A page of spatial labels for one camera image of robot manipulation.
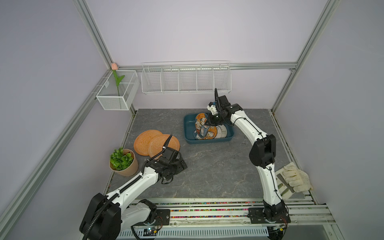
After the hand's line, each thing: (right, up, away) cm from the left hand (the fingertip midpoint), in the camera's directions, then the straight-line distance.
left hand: (181, 169), depth 83 cm
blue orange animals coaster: (+11, +22, +13) cm, 28 cm away
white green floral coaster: (+26, +20, +22) cm, 40 cm away
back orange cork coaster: (-30, +14, +21) cm, 40 cm away
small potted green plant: (-30, +5, -5) cm, 31 cm away
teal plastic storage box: (+3, +24, +28) cm, 37 cm away
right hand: (+13, +27, +10) cm, 32 cm away
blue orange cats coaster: (+19, +19, +22) cm, 35 cm away
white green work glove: (+66, -7, -1) cm, 66 cm away
